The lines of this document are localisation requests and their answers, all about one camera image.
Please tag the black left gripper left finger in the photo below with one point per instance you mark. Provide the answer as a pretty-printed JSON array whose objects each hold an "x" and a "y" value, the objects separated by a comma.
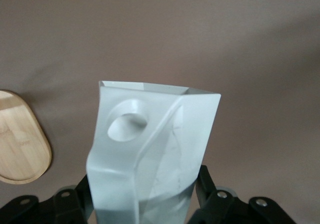
[{"x": 50, "y": 211}]

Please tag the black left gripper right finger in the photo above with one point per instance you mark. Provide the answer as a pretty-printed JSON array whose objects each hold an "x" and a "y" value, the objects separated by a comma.
[{"x": 225, "y": 209}]

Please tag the white faceted cup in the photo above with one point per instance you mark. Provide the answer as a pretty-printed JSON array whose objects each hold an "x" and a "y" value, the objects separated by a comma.
[{"x": 160, "y": 164}]

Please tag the wooden cup rack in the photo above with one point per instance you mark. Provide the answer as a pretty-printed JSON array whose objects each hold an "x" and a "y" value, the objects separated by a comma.
[{"x": 17, "y": 139}]

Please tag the brown table cover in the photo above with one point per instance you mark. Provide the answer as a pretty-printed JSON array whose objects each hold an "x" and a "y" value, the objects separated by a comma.
[{"x": 160, "y": 34}]

